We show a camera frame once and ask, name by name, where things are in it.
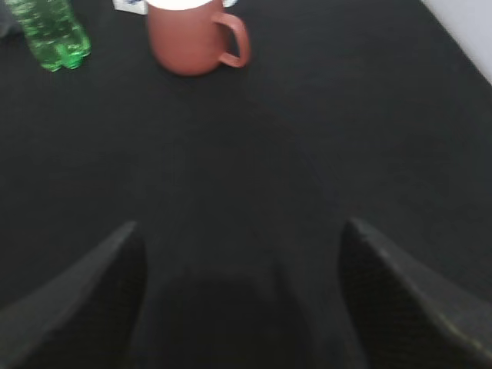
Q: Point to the white blue carton box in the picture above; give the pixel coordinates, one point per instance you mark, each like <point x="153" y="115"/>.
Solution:
<point x="133" y="6"/>

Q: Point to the green Sprite bottle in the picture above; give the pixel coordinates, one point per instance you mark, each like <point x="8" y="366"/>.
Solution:
<point x="53" y="33"/>

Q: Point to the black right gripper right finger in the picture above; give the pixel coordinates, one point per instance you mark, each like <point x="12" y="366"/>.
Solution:
<point x="407" y="315"/>

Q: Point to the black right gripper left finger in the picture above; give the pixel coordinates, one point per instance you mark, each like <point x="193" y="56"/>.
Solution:
<point x="85" y="317"/>

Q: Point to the red-brown mug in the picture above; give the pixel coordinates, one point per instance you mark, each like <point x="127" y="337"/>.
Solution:
<point x="192" y="38"/>

